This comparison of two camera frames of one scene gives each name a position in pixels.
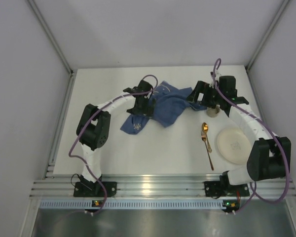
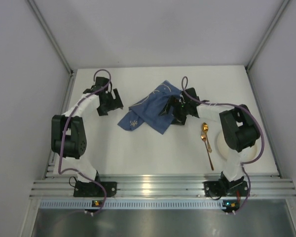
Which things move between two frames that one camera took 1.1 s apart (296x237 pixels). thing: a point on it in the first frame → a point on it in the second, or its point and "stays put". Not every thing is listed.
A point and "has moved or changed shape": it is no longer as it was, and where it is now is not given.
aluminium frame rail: x=157 y=186 stays put
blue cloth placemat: x=168 y=100 has moved or changed shape
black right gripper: x=203 y=94 → x=174 y=108
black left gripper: x=143 y=103 → x=111 y=103
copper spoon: x=204 y=128 stays put
